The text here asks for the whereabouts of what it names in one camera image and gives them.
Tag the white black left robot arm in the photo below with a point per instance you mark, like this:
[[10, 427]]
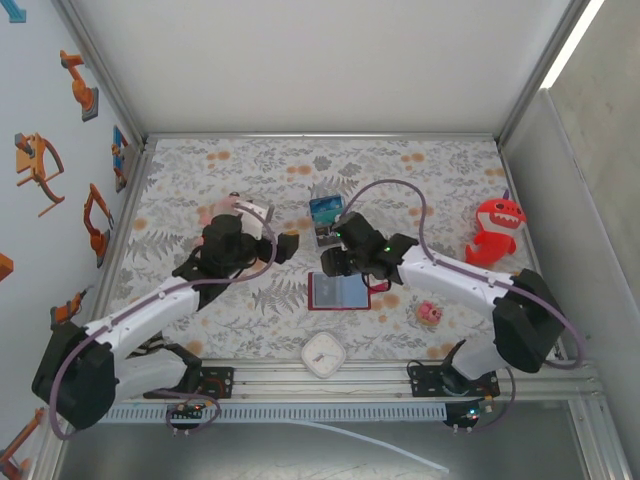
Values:
[[145, 305]]

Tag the black round circuit board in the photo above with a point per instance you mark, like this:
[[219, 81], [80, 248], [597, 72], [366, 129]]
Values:
[[467, 415]]

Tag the white square clock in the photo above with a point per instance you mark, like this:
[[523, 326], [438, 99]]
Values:
[[324, 355]]

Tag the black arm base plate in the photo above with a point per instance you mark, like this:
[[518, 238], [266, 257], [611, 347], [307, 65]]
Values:
[[425, 380], [220, 380]]

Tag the aluminium enclosure frame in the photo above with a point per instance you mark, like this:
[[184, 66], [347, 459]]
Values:
[[320, 135]]

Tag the orange block sticker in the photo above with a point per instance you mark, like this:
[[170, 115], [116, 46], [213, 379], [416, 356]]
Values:
[[5, 267]]

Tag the floral patterned table mat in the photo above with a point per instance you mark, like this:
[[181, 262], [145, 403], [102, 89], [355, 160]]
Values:
[[280, 165]]

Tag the pink plush toy red dress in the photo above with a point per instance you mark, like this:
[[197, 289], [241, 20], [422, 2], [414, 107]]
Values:
[[220, 207]]

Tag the small pink pig figure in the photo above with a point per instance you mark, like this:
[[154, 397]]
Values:
[[430, 314]]

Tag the blue VIP credit card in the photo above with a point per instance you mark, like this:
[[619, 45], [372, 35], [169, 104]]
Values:
[[325, 205]]

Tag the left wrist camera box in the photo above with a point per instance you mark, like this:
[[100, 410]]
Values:
[[255, 215]]

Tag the orange claw gripper sticker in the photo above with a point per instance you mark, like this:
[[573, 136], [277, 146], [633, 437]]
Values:
[[35, 155]]

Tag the white light strip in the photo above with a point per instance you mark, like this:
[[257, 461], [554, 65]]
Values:
[[570, 45]]

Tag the clear acrylic card organizer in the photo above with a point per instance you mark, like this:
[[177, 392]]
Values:
[[325, 220]]

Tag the blue shape wall sticker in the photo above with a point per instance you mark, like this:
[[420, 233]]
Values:
[[17, 12]]

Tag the white plastic tube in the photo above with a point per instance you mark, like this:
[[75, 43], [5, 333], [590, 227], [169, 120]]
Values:
[[380, 442]]

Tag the small orange robot sticker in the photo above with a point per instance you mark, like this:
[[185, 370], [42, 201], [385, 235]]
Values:
[[67, 307]]

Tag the teal credit card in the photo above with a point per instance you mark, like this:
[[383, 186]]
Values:
[[325, 217]]

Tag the small green circuit board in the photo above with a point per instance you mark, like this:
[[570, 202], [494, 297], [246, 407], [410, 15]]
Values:
[[186, 411]]

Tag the blue orange robot sticker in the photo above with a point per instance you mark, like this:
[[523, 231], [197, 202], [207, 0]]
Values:
[[119, 150]]

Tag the red shark plush toy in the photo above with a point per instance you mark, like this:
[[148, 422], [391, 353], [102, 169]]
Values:
[[495, 230]]

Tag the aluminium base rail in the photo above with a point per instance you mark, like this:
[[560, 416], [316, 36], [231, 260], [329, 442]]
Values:
[[360, 385]]

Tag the black VIP credit card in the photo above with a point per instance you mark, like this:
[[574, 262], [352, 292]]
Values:
[[325, 237]]

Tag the red card holder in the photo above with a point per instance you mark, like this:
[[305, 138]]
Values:
[[325, 292]]

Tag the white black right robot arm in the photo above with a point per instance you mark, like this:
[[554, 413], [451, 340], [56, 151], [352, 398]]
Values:
[[450, 277]]

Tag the striped black white cloth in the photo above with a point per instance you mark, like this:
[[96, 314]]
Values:
[[150, 347]]

